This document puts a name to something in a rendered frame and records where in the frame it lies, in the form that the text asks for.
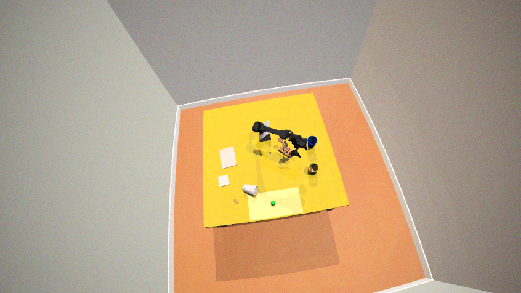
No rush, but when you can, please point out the yellow cup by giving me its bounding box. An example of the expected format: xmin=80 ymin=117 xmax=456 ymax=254
xmin=308 ymin=163 xmax=319 ymax=175

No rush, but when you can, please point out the brown wooden catapult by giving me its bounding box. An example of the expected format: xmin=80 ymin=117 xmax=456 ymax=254
xmin=278 ymin=137 xmax=292 ymax=158

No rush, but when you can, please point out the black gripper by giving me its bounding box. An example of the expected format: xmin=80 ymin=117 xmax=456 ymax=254
xmin=290 ymin=142 xmax=307 ymax=158

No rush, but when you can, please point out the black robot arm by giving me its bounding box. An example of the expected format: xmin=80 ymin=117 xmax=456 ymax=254
xmin=252 ymin=121 xmax=307 ymax=149

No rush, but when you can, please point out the blue plastic cup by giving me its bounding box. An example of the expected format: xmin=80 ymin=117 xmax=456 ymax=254
xmin=307 ymin=135 xmax=317 ymax=148

